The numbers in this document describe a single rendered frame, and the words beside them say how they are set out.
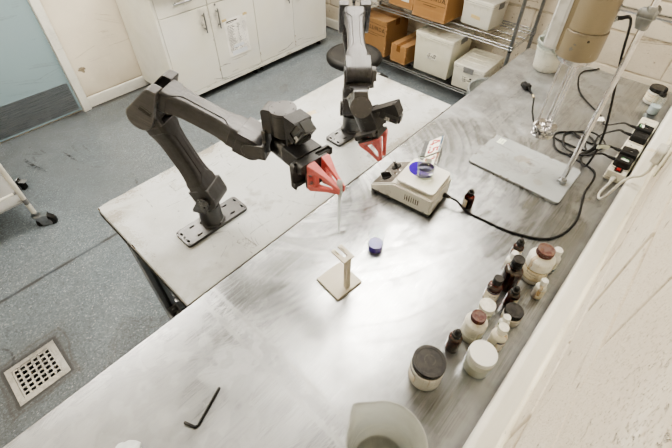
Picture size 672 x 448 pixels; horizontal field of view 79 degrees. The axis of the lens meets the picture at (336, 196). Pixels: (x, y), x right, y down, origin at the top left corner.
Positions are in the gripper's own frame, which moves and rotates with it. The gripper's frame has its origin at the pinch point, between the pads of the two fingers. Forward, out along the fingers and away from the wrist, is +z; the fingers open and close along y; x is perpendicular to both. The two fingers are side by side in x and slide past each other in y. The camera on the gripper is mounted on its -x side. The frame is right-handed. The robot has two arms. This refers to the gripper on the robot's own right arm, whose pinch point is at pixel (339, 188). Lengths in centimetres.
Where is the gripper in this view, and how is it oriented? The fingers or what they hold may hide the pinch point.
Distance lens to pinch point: 80.1
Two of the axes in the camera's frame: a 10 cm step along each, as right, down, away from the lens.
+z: 6.6, 5.3, -5.3
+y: 7.5, -4.6, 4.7
